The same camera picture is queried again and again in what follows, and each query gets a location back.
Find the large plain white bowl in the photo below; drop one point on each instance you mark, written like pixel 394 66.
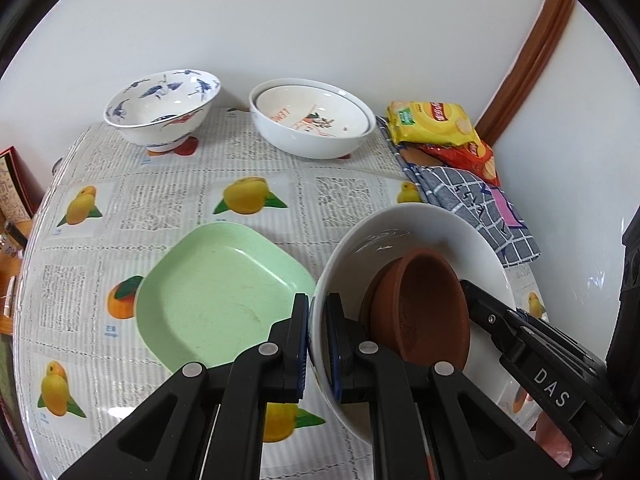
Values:
pixel 310 146

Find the green square plate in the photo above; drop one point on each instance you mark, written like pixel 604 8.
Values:
pixel 215 290

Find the white bowl with swirl pattern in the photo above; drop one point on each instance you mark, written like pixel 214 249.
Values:
pixel 425 230

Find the person's right hand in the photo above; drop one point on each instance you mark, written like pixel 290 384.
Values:
pixel 552 435

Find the blue checkered cloth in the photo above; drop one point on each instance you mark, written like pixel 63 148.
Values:
pixel 470 195

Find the brown wooden door frame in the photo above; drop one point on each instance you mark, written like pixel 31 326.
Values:
pixel 540 50

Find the wooden side table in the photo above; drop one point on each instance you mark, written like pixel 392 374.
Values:
pixel 7 260

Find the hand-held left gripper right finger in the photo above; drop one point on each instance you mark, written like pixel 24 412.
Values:
pixel 334 350

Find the small brown bowl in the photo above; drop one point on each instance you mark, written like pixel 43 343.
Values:
pixel 425 305

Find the illustrated book with red cover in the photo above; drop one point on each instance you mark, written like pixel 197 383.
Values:
pixel 10 185

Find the yellow chips bag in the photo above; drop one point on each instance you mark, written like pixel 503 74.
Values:
pixel 435 122

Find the fruit print lace tablecloth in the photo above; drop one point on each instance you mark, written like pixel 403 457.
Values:
pixel 310 200

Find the white bowl with orange print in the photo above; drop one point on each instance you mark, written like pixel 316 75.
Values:
pixel 320 110

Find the pink paper piece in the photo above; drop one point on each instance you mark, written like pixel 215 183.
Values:
pixel 505 207

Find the blue crane patterned bowl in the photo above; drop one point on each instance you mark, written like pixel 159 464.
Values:
pixel 160 130

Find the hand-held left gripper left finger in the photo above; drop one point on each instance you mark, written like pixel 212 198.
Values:
pixel 300 345

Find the white pen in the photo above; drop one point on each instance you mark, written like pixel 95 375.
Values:
pixel 9 295

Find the red chips bag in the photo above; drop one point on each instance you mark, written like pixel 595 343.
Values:
pixel 475 157

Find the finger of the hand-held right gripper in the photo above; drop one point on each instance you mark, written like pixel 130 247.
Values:
pixel 500 325

